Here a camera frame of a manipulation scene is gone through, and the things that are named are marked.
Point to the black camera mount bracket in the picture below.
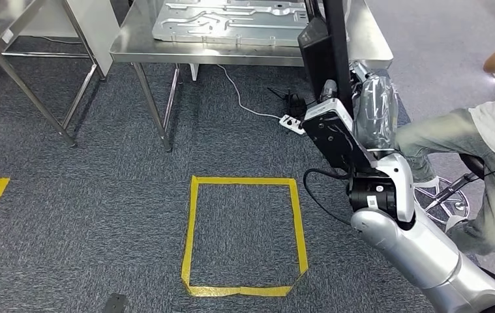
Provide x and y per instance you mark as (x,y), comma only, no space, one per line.
(338,142)

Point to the embossed silver metal panel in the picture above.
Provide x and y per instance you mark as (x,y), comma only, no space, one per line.
(230,23)

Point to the white power strip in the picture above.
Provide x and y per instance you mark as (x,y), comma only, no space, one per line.
(292,125)

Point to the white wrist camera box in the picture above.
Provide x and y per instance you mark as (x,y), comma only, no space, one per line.
(329,112)

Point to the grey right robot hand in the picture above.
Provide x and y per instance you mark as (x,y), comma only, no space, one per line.
(377,112)

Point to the black power adapter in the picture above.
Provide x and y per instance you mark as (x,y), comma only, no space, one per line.
(294,106)

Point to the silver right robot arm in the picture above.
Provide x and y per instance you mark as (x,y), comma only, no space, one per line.
(420,250)

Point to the long black plastic part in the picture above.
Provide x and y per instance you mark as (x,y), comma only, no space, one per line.
(329,52)

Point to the stainless steel workbench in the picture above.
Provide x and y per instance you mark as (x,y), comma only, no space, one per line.
(230,54)
(14,21)

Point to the chrome base stool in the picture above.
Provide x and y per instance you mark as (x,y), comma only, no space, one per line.
(472,164)

